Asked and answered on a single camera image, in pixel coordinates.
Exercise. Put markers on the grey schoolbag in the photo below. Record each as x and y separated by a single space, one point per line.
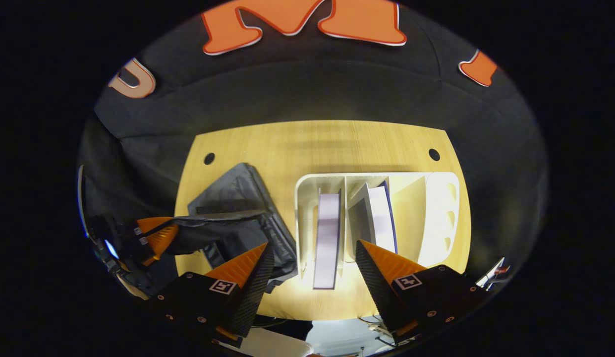
238 198

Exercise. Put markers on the white bookshelf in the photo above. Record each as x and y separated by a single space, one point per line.
436 213

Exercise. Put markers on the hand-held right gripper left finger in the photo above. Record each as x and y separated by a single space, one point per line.
255 292

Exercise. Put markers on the white book grey cover picture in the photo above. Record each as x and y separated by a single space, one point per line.
328 238

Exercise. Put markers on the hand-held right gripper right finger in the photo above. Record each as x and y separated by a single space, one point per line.
376 287

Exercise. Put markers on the white book blue cover picture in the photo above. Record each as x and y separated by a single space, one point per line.
379 218

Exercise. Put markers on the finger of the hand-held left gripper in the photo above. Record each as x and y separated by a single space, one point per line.
158 238

